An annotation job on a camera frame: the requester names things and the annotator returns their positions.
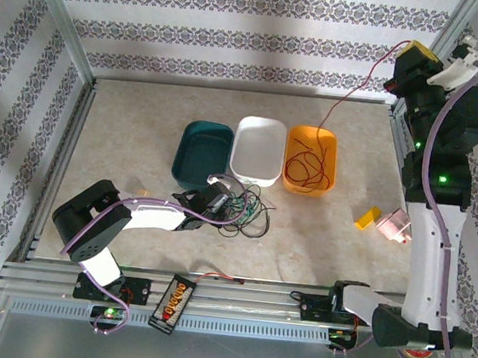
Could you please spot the yellow block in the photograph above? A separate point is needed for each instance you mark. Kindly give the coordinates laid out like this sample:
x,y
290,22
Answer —
x,y
367,220

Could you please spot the clear acrylic piece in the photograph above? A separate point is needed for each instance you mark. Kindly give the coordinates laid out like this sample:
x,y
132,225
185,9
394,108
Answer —
x,y
137,187

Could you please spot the wide aluminium mounting rail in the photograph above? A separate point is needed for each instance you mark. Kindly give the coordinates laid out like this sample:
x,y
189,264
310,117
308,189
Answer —
x,y
243,301

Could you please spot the teal plastic bin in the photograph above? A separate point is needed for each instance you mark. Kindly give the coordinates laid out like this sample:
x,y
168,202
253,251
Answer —
x,y
201,153

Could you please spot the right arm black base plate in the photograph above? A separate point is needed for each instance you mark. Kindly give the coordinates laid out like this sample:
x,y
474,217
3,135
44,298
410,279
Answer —
x,y
315,311

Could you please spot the long aluminium wall rail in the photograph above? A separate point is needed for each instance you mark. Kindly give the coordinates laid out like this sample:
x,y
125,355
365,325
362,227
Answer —
x,y
231,88

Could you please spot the round red tin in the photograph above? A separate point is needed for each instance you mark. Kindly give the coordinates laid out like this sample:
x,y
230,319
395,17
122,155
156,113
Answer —
x,y
417,354

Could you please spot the black hub with orange connectors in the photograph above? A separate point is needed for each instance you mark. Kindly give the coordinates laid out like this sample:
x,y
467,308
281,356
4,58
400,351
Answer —
x,y
172,304

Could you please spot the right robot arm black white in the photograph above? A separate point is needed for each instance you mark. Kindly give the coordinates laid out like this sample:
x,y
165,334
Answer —
x,y
431,259

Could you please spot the pink plastic object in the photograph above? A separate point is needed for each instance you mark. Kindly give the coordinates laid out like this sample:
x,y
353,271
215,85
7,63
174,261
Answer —
x,y
394,225

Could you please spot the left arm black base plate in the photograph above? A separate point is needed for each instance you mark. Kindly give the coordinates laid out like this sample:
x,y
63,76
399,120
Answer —
x,y
141,292

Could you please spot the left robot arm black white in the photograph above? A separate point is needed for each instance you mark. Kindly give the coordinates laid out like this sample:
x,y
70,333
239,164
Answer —
x,y
89,223

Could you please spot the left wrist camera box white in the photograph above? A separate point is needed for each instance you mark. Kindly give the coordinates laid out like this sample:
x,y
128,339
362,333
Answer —
x,y
218,180

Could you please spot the aluminium corner post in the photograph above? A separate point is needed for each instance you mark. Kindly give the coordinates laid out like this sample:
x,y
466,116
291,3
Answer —
x,y
54,5
454,22

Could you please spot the white plastic bin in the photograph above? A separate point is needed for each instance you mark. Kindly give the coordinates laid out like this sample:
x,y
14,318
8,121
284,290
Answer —
x,y
259,151

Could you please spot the orange plastic bin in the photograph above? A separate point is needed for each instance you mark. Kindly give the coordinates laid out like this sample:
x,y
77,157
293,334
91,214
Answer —
x,y
311,144

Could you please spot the aluminium side rail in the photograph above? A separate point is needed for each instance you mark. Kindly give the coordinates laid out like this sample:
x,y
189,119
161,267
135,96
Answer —
x,y
69,148
396,118

